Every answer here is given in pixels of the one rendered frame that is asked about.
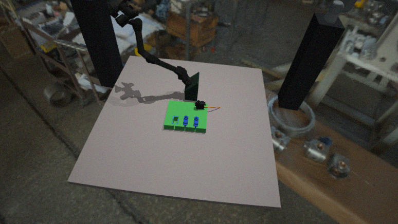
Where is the green flat panel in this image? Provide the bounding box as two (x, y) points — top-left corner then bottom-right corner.
(164, 100), (208, 133)

